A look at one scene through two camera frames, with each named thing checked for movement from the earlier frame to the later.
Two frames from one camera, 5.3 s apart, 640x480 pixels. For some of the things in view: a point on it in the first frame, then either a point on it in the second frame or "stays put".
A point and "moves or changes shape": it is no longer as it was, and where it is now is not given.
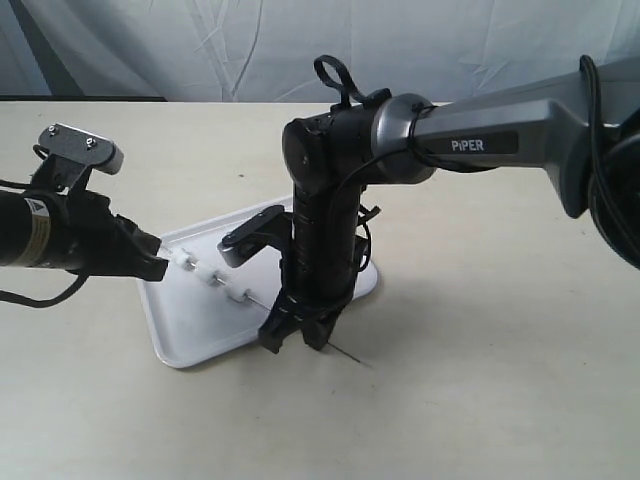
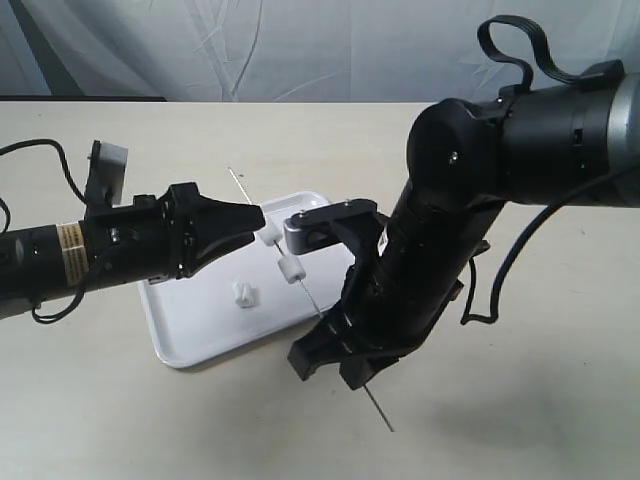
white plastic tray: x=188 y=318 stays put
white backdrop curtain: x=265 y=51 stays put
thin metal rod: x=270 y=309 -> x=317 y=307
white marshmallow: x=214 y=278 moves or changes shape
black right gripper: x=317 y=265 -> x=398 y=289
